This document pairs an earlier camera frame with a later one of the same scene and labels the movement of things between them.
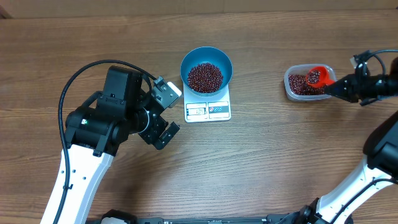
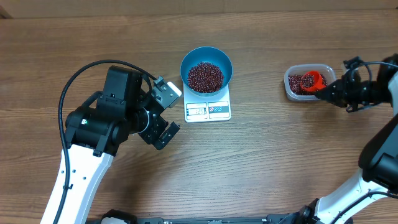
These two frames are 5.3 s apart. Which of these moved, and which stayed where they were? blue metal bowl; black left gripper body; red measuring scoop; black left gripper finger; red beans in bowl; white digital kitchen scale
Moved: red measuring scoop
Stayed: red beans in bowl; white digital kitchen scale; black left gripper finger; blue metal bowl; black left gripper body
